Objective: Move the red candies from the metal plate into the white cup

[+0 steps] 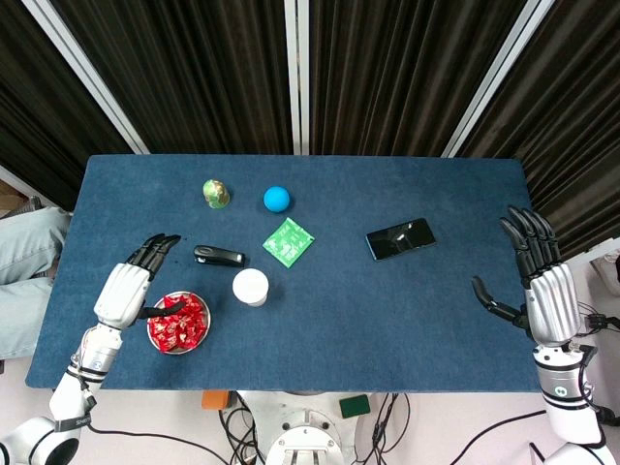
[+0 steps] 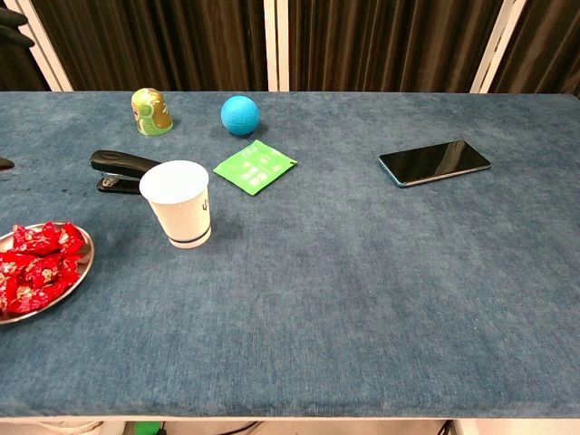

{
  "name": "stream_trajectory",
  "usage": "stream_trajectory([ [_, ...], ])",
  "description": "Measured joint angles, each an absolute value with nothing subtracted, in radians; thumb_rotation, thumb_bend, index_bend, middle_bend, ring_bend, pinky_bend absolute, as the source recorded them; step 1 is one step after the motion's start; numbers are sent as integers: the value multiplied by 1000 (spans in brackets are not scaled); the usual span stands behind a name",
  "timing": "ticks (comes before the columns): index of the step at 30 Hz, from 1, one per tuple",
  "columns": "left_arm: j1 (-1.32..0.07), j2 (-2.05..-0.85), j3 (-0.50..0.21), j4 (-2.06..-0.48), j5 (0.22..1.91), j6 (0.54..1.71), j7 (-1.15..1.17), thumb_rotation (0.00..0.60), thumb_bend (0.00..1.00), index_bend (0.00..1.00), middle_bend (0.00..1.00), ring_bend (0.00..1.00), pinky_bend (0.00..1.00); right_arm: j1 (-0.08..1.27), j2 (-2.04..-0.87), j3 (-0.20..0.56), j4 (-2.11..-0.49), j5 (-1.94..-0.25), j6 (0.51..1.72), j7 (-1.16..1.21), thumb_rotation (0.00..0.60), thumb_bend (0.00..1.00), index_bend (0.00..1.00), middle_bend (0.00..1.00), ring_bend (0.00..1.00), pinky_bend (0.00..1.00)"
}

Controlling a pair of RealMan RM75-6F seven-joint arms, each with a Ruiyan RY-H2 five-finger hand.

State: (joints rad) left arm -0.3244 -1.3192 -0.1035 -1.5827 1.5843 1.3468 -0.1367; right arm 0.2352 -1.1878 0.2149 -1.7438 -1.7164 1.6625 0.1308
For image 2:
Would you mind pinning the black smartphone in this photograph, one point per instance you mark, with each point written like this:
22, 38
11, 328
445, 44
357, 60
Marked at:
435, 163

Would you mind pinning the black stapler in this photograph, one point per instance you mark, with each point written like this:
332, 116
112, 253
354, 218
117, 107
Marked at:
113, 159

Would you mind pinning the green sachet packet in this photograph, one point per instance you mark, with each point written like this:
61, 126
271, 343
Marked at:
254, 167

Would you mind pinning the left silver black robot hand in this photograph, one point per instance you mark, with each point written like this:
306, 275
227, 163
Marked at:
16, 20

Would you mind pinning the blue table mat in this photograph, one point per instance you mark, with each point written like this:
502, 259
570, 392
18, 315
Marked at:
317, 294

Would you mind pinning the white frame post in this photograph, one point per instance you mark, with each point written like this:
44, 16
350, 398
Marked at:
50, 68
498, 45
276, 45

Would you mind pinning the white paper cup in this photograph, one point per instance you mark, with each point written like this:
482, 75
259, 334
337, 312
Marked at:
181, 217

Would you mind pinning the silver metal plate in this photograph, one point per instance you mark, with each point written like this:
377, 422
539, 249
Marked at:
84, 267

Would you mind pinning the bright green object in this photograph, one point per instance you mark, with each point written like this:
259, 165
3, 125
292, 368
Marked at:
147, 428

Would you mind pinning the blue ball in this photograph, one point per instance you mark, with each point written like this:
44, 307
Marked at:
240, 115

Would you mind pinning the green gold figurine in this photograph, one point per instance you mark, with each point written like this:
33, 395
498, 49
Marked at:
151, 113

